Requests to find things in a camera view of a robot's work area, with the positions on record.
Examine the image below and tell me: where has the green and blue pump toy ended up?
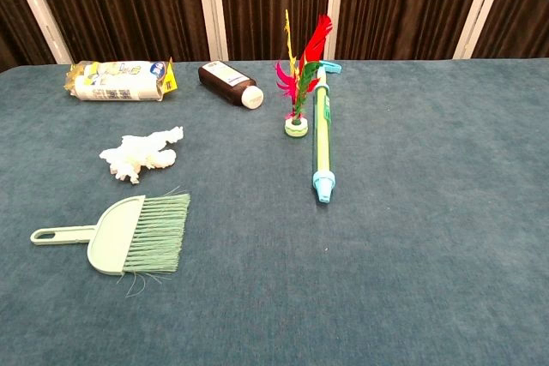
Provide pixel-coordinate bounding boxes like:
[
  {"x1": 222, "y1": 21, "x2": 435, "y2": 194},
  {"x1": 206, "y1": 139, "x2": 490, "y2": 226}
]
[{"x1": 311, "y1": 59, "x2": 343, "y2": 205}]

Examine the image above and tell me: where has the brown bottle with white cap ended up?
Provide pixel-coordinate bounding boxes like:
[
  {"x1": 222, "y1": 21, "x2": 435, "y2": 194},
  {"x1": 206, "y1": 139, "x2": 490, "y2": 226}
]
[{"x1": 197, "y1": 61, "x2": 265, "y2": 109}]

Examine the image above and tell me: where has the colourful feather shuttlecock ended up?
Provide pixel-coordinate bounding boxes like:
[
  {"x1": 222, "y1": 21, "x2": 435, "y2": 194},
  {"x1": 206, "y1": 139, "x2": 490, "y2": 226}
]
[{"x1": 274, "y1": 9, "x2": 334, "y2": 139}]

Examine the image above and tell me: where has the teal table cloth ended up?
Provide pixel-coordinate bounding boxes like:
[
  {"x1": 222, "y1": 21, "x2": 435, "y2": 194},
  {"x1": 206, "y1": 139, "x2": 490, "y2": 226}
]
[{"x1": 0, "y1": 57, "x2": 549, "y2": 366}]

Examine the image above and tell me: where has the plastic-wrapped white roll pack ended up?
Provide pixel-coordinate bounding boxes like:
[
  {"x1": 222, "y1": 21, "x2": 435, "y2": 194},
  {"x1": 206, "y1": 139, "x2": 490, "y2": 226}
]
[{"x1": 63, "y1": 57, "x2": 179, "y2": 103}]

